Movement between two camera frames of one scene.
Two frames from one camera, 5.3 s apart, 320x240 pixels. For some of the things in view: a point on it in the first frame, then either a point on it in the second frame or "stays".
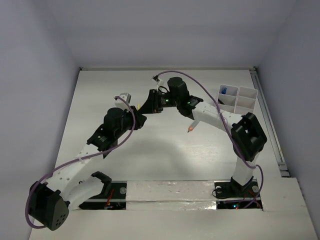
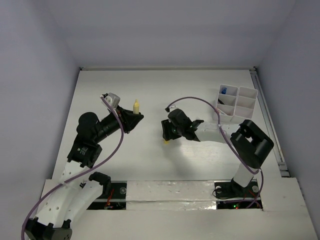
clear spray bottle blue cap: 224,91 stays
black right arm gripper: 152,105 → 167,125
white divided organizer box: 236,100 stays
